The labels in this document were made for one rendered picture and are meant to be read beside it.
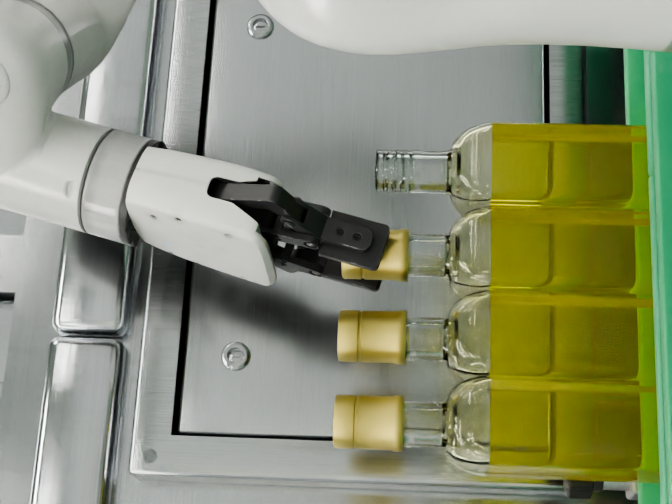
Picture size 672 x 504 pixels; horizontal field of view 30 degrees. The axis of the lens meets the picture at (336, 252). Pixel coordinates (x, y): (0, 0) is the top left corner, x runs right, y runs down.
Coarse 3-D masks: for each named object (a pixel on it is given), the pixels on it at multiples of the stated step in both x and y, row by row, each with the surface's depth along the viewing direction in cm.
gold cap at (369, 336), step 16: (352, 320) 81; (368, 320) 81; (384, 320) 81; (400, 320) 81; (352, 336) 80; (368, 336) 80; (384, 336) 80; (400, 336) 80; (352, 352) 81; (368, 352) 81; (384, 352) 81; (400, 352) 80
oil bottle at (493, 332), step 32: (448, 320) 81; (480, 320) 79; (512, 320) 79; (544, 320) 79; (576, 320) 79; (608, 320) 79; (640, 320) 79; (448, 352) 80; (480, 352) 79; (512, 352) 78; (544, 352) 78; (576, 352) 78; (608, 352) 78; (640, 352) 78
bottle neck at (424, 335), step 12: (408, 324) 81; (420, 324) 81; (432, 324) 81; (408, 336) 80; (420, 336) 80; (432, 336) 80; (408, 348) 81; (420, 348) 81; (432, 348) 81; (408, 360) 81; (432, 360) 81
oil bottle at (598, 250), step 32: (480, 224) 81; (512, 224) 81; (544, 224) 81; (576, 224) 81; (608, 224) 81; (640, 224) 81; (448, 256) 82; (480, 256) 81; (512, 256) 80; (544, 256) 80; (576, 256) 80; (608, 256) 80; (640, 256) 80; (480, 288) 81; (512, 288) 80; (544, 288) 80; (576, 288) 80; (608, 288) 80; (640, 288) 80
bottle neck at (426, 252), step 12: (420, 240) 83; (432, 240) 83; (444, 240) 83; (408, 252) 82; (420, 252) 82; (432, 252) 82; (444, 252) 82; (408, 264) 82; (420, 264) 82; (432, 264) 82; (444, 264) 82; (420, 276) 84; (432, 276) 83
